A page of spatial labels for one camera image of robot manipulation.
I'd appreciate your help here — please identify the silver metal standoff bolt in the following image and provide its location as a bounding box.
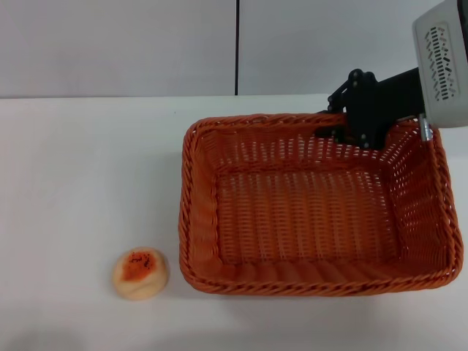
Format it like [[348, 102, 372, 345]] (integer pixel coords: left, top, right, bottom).
[[418, 113, 434, 142]]

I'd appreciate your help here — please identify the round bun with orange topping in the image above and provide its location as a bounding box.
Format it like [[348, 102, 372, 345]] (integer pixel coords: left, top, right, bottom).
[[112, 247, 170, 302]]

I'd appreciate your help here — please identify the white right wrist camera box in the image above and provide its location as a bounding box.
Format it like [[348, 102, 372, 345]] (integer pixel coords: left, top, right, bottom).
[[411, 0, 468, 129]]

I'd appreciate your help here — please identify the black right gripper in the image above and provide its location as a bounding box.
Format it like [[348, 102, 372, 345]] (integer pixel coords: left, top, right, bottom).
[[314, 67, 428, 151]]

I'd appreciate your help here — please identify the orange woven plastic basket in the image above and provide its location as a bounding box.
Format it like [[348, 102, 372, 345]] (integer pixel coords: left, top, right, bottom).
[[178, 113, 464, 297]]

